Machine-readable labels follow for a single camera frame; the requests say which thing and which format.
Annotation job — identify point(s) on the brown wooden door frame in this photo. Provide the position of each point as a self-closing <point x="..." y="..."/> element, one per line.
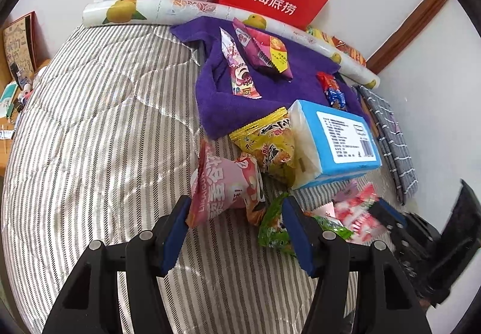
<point x="413" y="23"/>

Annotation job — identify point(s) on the fruit printed paper roll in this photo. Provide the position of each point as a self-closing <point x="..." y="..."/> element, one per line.
<point x="158" y="10"/>

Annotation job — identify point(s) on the green snack packet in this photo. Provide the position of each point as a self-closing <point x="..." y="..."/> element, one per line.
<point x="272" y="232"/>

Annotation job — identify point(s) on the small blue snack packet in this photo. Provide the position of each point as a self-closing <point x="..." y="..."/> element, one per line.
<point x="336" y="97"/>

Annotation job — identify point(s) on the teal box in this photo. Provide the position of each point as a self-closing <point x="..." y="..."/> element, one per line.
<point x="8" y="97"/>

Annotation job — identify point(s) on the long pink panda snack packet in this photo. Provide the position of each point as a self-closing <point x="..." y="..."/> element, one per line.
<point x="236" y="67"/>

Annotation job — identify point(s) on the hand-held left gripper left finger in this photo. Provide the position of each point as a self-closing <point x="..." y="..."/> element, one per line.
<point x="174" y="236"/>

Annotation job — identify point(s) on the yellow black printed snack packet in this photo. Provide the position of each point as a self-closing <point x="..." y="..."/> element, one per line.
<point x="278" y="157"/>

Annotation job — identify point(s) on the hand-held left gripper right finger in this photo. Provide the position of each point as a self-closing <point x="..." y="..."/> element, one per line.
<point x="300" y="240"/>

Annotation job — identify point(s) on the purple towel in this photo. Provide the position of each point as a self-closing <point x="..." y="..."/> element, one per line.
<point x="300" y="67"/>

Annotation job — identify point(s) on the small red snack packet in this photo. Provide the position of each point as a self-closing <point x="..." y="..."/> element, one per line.
<point x="326" y="80"/>

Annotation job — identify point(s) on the blue tissue pack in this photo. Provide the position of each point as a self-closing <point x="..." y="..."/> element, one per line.
<point x="338" y="131"/>

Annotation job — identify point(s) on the orange chip bag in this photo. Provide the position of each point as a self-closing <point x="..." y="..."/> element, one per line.
<point x="349" y="52"/>

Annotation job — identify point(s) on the pink puffed snack packet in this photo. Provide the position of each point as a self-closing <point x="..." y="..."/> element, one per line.
<point x="221" y="187"/>

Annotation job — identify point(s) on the pale pink snack packet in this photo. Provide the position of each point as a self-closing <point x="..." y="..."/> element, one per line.
<point x="345" y="193"/>

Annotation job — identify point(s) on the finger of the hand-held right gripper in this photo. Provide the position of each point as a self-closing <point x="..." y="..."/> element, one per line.
<point x="389" y="215"/>

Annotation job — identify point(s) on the red white snack packet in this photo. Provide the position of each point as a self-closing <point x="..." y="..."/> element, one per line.
<point x="357" y="221"/>

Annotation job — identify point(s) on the striped quilt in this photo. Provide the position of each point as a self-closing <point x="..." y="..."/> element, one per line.
<point x="94" y="131"/>

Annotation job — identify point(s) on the pink orange snack packet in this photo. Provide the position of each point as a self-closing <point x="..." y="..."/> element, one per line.
<point x="266" y="52"/>

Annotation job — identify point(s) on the grey checked folded cloth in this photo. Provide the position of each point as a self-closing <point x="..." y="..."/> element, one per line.
<point x="390" y="138"/>

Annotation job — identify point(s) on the yellow chip bag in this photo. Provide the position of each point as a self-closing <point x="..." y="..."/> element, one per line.
<point x="319" y="36"/>

